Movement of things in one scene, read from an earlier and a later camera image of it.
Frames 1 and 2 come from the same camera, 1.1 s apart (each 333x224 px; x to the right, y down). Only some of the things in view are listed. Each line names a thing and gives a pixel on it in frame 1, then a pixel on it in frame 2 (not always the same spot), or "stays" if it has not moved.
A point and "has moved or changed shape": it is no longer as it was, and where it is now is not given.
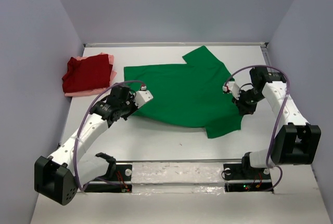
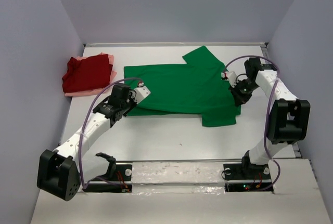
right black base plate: [239, 178] stays
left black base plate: [120, 181] stays
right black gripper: [243, 109] → [239, 99]
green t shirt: [187, 94] has moved or changed shape
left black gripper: [131, 99] stays
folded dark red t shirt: [91, 73] stays
